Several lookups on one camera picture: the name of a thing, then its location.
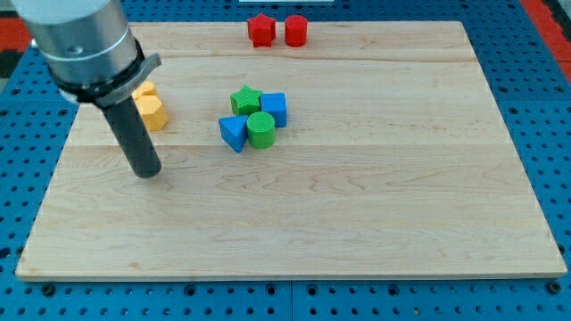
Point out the yellow hexagon block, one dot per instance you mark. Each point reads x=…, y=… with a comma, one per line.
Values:
x=152, y=112

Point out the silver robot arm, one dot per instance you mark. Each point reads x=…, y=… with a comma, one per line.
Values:
x=91, y=53

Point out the yellow heart block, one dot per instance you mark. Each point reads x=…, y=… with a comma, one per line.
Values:
x=146, y=88

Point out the green cylinder block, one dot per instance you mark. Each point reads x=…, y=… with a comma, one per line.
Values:
x=261, y=130

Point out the blue cube block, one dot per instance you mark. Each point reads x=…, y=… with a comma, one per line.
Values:
x=275, y=105

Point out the blue triangle block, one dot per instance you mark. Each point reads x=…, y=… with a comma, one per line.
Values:
x=233, y=131

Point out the green star block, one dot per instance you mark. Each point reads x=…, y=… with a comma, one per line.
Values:
x=245, y=101

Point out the red star block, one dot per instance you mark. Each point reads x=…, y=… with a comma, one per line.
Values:
x=261, y=30

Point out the red cylinder block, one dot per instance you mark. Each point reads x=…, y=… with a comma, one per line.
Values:
x=296, y=28

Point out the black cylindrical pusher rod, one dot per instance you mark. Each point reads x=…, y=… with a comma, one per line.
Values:
x=133, y=138

